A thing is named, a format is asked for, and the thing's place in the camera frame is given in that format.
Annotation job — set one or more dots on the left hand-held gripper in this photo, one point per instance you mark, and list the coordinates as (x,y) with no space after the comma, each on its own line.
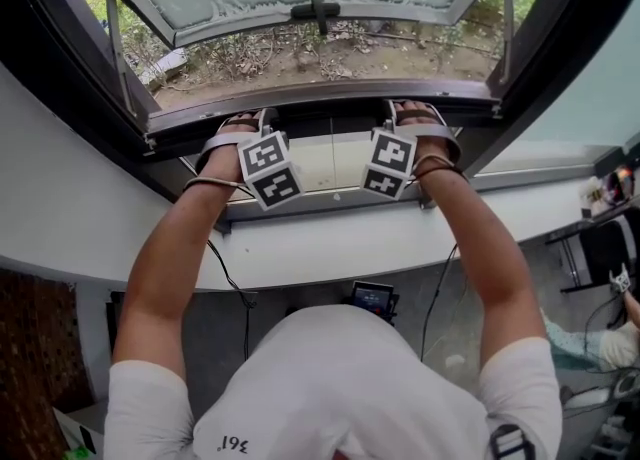
(270,168)

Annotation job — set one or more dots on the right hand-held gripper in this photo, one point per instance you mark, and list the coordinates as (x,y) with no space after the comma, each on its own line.
(390,158)

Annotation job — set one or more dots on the person's left forearm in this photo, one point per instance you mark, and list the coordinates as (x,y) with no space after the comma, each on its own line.
(165,273)

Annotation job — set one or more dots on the person's right forearm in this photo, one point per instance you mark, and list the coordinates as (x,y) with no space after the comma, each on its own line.
(490,273)

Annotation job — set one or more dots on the person's right hand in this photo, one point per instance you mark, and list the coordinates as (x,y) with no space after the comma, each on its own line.
(435,150)

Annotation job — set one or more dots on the person's left hand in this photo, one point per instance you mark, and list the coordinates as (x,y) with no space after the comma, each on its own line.
(222,160)

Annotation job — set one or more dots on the black waist screen device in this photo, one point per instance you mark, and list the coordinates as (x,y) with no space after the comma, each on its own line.
(370,298)

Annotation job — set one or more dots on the white board on ground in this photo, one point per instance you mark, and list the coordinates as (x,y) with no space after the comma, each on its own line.
(165,65)

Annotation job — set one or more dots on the assorted small desk items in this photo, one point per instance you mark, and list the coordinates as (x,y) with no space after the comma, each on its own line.
(615,185)

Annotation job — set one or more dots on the person's white t-shirt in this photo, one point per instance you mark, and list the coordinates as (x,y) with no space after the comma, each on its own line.
(325,388)

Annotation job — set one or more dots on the dark-framed window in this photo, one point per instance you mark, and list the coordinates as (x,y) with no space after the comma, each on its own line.
(60,73)

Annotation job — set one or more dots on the white open cabinet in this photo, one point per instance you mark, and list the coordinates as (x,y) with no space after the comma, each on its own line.
(75,428)

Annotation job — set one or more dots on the black phone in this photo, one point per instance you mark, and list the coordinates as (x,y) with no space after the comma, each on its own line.
(87,440)

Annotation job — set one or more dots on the green plastic bottle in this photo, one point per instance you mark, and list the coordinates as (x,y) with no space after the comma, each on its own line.
(77,454)

